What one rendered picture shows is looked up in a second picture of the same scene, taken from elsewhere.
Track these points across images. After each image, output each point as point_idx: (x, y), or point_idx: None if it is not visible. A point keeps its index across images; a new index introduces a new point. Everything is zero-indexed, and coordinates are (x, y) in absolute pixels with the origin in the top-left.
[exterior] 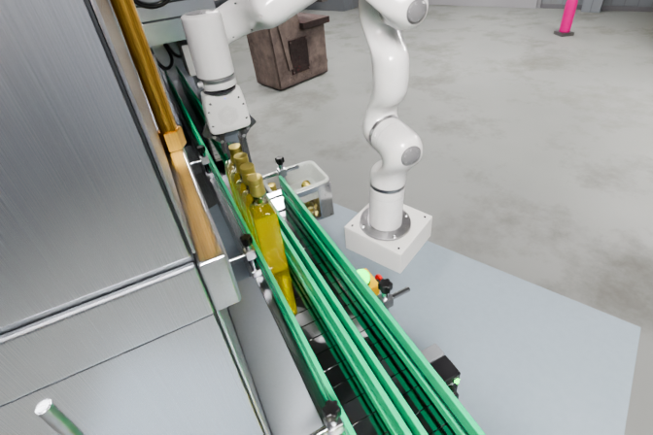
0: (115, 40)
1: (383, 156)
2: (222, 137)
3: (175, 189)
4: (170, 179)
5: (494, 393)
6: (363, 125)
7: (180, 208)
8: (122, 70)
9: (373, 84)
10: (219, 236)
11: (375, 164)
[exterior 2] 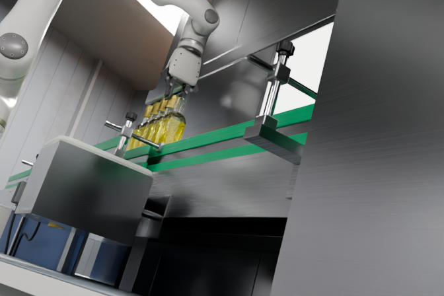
0: (169, 59)
1: (24, 82)
2: (183, 90)
3: (162, 84)
4: (162, 81)
5: None
6: (37, 53)
7: (158, 84)
8: (164, 63)
9: (54, 14)
10: (151, 90)
11: (4, 99)
